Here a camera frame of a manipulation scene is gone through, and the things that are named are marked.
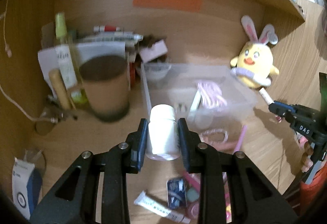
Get white blue carton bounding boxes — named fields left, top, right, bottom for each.
left=12, top=158, right=43, bottom=220

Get pink white beaded bracelet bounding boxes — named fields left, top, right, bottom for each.
left=199, top=128, right=230, bottom=146

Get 4B eraser block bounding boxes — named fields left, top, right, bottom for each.
left=175, top=102, right=188, bottom=113

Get green spray bottle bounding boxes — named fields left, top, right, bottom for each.
left=54, top=12, right=88, bottom=108

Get small white bowl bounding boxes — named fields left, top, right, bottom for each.
left=143, top=63, right=171, bottom=81

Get red white marker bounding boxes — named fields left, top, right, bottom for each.
left=93, top=26, right=121, bottom=33

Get white pink lip balm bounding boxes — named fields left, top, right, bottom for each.
left=258, top=87, right=274, bottom=105

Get pink scissors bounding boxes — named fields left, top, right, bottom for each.
left=183, top=172, right=201, bottom=193

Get white printed tube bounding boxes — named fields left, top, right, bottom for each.
left=134, top=191, right=191, bottom=223

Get small pink cardboard box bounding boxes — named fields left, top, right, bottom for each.
left=139, top=40, right=168, bottom=63

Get clear plastic storage box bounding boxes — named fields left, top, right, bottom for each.
left=140, top=62, right=257, bottom=130

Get pale green white tube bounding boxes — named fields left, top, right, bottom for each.
left=189, top=90, right=201, bottom=112

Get pink round container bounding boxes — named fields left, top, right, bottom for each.
left=187, top=201, right=199, bottom=220

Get brown mug with lid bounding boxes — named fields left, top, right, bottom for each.
left=48, top=55, right=131, bottom=122

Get eyeglasses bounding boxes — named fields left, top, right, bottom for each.
left=34, top=102, right=78, bottom=136

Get pink comb stick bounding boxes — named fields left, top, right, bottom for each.
left=233, top=125, right=248, bottom=153

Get pink rope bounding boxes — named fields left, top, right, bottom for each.
left=196, top=81, right=228, bottom=110

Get stack of papers books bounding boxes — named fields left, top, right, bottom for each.
left=38, top=31, right=143, bottom=87

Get white charging cable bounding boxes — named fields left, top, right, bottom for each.
left=0, top=0, right=58, bottom=124

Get person right hand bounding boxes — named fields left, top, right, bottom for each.
left=301, top=141, right=313, bottom=173

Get yellow chick plush toy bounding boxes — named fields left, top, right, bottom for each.
left=230, top=16, right=279, bottom=88

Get white pill bottle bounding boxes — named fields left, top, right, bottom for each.
left=146, top=104, right=180, bottom=161

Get blue snack packet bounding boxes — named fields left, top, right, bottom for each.
left=167, top=177, right=187, bottom=210

